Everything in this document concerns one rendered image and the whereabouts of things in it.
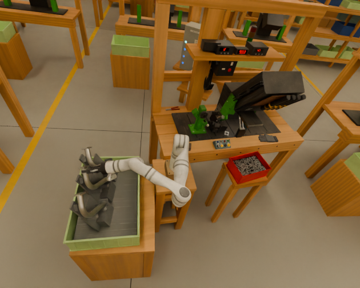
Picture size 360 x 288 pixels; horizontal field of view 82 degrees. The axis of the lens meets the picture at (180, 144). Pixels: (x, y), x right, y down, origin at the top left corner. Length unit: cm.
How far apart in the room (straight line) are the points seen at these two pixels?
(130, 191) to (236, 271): 139
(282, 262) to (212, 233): 76
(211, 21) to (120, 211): 159
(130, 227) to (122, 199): 22
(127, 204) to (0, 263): 140
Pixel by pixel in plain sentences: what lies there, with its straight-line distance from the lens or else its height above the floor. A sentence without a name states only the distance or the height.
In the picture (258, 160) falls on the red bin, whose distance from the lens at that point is 202.
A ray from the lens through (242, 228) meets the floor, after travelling 262.
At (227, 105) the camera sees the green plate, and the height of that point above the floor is 117.
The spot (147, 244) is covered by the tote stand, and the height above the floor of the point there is 79.
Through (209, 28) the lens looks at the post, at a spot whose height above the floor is 171.
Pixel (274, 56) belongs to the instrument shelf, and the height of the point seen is 154.
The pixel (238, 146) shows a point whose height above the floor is 90.
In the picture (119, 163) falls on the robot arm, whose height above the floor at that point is 129.
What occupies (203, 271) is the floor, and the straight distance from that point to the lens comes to 236.
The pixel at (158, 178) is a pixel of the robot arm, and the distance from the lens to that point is 115.
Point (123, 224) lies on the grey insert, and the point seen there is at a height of 85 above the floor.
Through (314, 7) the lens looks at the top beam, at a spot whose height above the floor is 193.
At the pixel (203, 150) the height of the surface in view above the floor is 90.
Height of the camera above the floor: 224
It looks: 46 degrees down
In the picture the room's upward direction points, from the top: 12 degrees clockwise
